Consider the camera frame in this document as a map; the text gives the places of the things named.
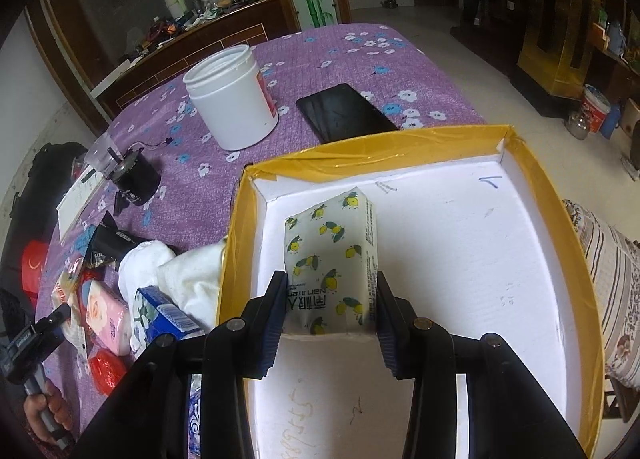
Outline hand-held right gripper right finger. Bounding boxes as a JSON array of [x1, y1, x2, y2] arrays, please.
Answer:
[[376, 271, 588, 459]]

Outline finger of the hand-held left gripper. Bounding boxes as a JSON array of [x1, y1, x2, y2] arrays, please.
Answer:
[[31, 303, 72, 340]]

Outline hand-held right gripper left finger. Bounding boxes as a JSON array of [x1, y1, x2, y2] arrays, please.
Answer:
[[70, 270, 288, 459]]

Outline pink tissue pack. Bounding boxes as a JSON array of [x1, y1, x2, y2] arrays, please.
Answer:
[[80, 280, 133, 356]]

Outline red plastic bag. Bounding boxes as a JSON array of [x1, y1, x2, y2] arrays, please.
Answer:
[[89, 349, 132, 396], [75, 259, 108, 285]]

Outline lemon print tissue pack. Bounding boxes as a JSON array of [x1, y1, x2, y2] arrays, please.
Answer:
[[284, 187, 381, 337]]

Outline blue floral tissue pack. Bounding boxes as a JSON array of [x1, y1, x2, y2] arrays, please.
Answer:
[[134, 285, 206, 355]]

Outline yellow cardboard box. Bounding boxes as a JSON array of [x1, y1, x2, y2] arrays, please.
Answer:
[[216, 125, 606, 459]]

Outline person's left hand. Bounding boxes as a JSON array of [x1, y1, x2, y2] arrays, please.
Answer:
[[22, 379, 76, 446]]

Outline red shopping bag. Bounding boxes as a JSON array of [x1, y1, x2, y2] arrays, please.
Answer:
[[21, 239, 48, 296]]

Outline blue sock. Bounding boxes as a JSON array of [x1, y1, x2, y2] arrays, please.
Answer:
[[75, 224, 101, 252]]

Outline black snack packet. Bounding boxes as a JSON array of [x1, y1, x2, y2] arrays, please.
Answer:
[[87, 211, 151, 267]]

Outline white notebook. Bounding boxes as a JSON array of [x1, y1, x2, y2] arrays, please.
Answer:
[[56, 171, 108, 242]]

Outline black bag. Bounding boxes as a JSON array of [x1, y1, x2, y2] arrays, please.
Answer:
[[10, 141, 88, 240]]

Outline black electric motor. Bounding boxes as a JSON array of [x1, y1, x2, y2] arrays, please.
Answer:
[[111, 139, 162, 204]]

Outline clear plastic cup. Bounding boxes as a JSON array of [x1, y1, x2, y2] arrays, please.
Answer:
[[82, 133, 123, 180]]

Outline striped floral chair cushion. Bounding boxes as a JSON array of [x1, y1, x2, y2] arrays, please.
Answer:
[[562, 199, 640, 390]]

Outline wooden chair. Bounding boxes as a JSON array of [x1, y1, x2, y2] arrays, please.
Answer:
[[602, 374, 632, 422]]

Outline black smartphone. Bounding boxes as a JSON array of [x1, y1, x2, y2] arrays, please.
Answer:
[[296, 83, 401, 144]]

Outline white plastic jar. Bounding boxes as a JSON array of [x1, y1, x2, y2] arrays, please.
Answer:
[[182, 44, 279, 151]]

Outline glass jar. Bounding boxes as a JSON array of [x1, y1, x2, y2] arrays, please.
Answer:
[[565, 109, 592, 140]]

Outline wooden sideboard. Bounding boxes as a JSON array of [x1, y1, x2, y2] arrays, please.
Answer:
[[95, 0, 301, 116]]

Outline red white bucket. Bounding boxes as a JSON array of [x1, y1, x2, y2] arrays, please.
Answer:
[[581, 84, 613, 136]]

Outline blue thermos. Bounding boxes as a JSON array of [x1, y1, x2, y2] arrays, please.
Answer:
[[600, 101, 623, 140]]

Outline pile of sideboard clutter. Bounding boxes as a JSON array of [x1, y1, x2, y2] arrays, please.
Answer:
[[127, 0, 278, 57]]

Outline gold black cabinet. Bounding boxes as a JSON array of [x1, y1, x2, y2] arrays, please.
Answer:
[[517, 0, 606, 100]]

